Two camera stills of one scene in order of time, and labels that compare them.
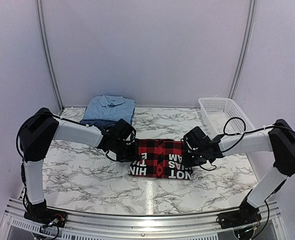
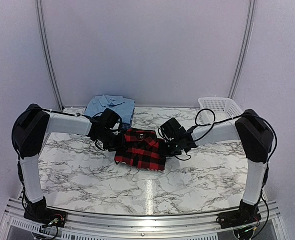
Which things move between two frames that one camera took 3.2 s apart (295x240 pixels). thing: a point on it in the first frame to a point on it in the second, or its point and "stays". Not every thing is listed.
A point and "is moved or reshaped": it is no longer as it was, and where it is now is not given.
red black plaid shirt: (160, 158) is moved or reshaped
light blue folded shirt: (110, 107) stays
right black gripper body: (198, 158) to (173, 149)
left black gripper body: (123, 153) to (110, 142)
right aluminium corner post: (249, 25) stays
